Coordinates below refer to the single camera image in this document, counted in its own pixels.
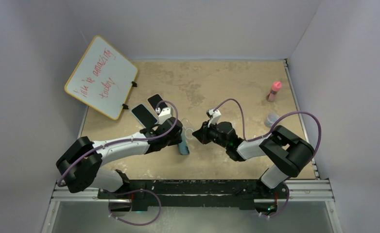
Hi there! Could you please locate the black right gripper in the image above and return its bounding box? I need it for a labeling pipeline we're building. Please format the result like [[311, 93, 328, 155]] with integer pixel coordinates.
[[192, 119, 228, 149]]

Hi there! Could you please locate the black screen smartphone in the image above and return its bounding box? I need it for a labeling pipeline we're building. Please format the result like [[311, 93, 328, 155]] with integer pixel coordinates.
[[178, 134, 190, 155]]

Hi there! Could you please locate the clear phone case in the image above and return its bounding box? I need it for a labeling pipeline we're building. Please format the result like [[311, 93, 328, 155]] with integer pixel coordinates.
[[180, 118, 194, 140]]

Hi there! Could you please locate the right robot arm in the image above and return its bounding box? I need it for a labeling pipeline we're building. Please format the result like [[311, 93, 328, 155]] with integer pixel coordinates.
[[192, 121, 315, 198]]

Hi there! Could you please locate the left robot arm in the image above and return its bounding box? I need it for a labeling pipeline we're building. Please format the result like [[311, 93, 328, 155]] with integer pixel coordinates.
[[56, 117, 183, 199]]

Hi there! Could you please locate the pink cased smartphone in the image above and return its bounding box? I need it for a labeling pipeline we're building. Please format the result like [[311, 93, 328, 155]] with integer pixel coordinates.
[[147, 94, 168, 111]]

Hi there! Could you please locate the clear plastic cup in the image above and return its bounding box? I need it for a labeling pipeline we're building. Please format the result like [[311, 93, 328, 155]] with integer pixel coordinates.
[[264, 112, 279, 128]]

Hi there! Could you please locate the pink capped bottle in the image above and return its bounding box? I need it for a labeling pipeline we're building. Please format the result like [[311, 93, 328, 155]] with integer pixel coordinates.
[[266, 81, 282, 102]]

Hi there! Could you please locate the whiteboard with red writing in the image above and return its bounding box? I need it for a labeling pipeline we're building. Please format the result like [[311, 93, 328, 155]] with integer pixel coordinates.
[[64, 35, 138, 120]]

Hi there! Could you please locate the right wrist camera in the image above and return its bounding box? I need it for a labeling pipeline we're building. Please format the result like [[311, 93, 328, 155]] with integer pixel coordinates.
[[206, 108, 221, 127]]

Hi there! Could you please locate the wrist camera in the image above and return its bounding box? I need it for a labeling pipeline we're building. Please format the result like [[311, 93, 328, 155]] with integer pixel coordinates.
[[206, 108, 221, 127], [155, 107, 173, 125]]

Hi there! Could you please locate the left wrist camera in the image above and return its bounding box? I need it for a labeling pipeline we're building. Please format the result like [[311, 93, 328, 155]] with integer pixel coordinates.
[[155, 107, 173, 125]]

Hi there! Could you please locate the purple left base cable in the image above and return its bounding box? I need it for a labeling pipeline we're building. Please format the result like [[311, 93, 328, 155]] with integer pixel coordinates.
[[103, 189, 163, 226]]

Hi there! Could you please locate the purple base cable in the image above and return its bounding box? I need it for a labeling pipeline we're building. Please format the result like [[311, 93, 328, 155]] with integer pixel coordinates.
[[258, 183, 291, 219], [103, 189, 163, 226]]

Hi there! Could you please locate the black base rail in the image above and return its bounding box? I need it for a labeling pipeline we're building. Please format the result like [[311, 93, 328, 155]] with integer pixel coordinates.
[[94, 178, 288, 213]]

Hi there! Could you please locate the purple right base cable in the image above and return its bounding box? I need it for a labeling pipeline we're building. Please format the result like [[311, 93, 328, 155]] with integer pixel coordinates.
[[258, 183, 291, 219]]

